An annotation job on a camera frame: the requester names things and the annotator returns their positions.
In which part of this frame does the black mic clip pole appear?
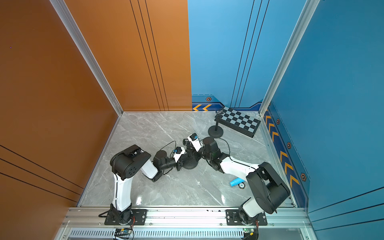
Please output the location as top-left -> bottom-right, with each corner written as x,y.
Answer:
214,110 -> 223,133

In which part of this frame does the aluminium front rail frame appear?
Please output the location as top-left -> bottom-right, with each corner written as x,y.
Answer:
55,206 -> 317,240

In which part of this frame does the light blue tube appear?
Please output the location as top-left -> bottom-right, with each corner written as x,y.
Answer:
230,178 -> 244,187

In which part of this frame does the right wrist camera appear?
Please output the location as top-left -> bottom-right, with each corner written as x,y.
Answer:
188,133 -> 202,152

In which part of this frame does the folded chess board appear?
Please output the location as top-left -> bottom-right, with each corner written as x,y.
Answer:
220,107 -> 261,138

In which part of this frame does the left circuit board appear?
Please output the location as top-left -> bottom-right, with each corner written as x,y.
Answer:
113,228 -> 135,240

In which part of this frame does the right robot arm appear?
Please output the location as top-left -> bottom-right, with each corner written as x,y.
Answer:
183,134 -> 291,225

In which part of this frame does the circuit board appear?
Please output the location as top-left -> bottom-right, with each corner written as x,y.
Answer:
113,228 -> 135,240
242,229 -> 259,240

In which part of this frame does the right circuit board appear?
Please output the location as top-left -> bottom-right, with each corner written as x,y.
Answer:
242,229 -> 259,240

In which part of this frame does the black round stand base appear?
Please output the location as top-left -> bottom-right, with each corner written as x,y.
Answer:
208,126 -> 224,138

